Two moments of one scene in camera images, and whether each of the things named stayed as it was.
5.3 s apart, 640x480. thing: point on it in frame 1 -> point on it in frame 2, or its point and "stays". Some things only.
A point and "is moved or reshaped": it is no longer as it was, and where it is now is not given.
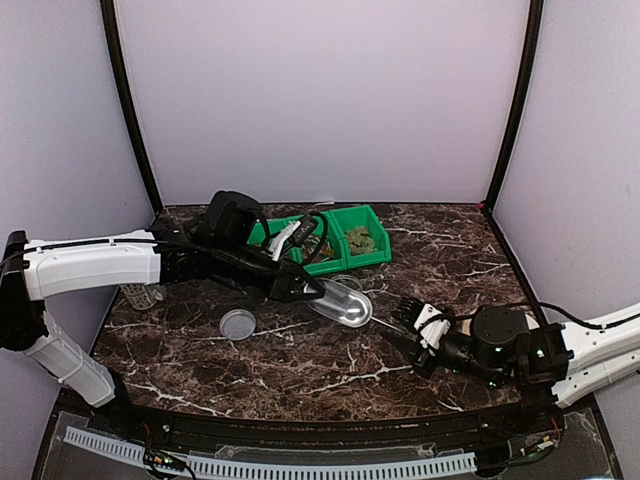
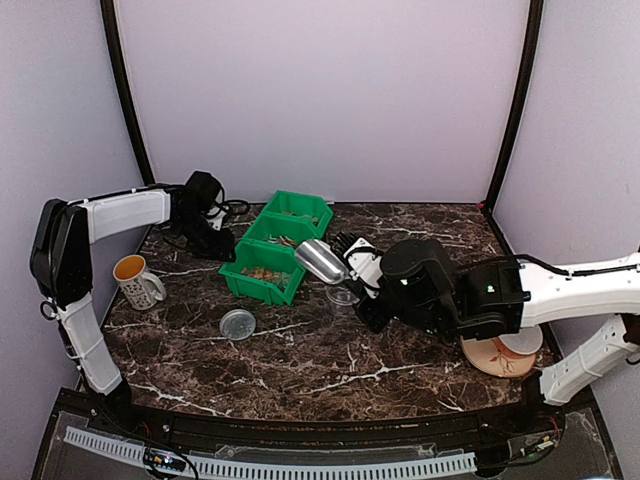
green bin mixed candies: x=322 y=254 -> x=277 y=233
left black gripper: x=282 y=288 -> x=221 y=249
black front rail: x=549 y=417 stays
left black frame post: x=116 y=52 stays
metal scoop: x=346 y=306 -> x=319 y=258
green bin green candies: x=364 y=237 -> x=303 y=215
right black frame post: x=533 y=35 stays
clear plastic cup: x=345 y=276 is moved or reshaped
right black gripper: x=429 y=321 -> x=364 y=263
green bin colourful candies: x=257 y=235 is moved or reshaped
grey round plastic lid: x=237 y=324 stays
